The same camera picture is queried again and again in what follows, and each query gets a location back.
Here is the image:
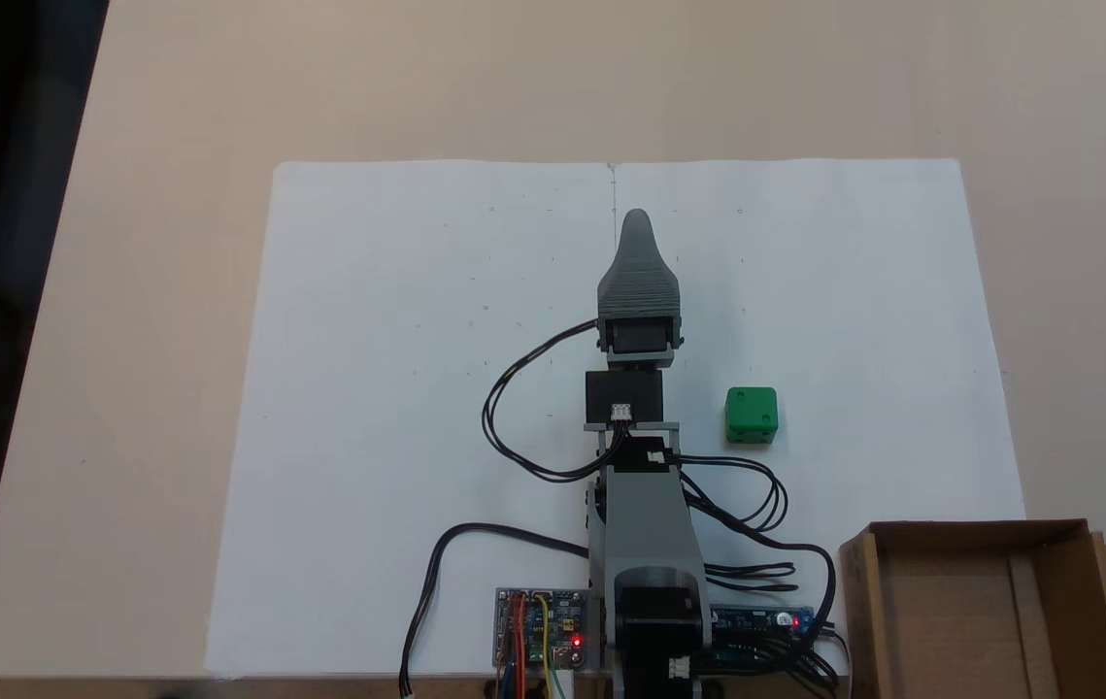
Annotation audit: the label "black power cable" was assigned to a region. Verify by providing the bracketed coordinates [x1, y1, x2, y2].
[399, 523, 592, 699]

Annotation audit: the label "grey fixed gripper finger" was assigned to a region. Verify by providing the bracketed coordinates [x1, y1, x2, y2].
[598, 209, 683, 298]

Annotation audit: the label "circuit board with jumper wires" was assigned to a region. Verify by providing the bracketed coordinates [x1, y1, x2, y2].
[493, 586, 589, 673]

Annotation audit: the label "black arm motor cable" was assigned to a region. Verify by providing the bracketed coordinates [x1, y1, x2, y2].
[669, 453, 841, 681]

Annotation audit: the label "yellow jumper wire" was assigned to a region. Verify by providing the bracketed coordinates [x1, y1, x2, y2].
[533, 594, 565, 699]

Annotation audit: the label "red jumper wire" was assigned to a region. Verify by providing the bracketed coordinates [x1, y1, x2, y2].
[509, 592, 528, 699]

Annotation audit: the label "white paper sheet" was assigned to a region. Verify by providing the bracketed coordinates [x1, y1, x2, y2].
[610, 158, 1029, 681]
[203, 160, 620, 681]

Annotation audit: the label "green dice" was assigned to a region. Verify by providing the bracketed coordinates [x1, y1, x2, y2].
[724, 386, 780, 447]

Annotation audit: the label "black gripper motor cable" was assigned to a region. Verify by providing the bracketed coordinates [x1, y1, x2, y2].
[481, 320, 627, 483]

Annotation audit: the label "brown cardboard box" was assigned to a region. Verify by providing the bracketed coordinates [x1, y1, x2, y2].
[838, 519, 1106, 699]

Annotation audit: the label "blue circuit board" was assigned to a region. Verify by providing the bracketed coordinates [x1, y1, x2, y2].
[708, 606, 818, 673]

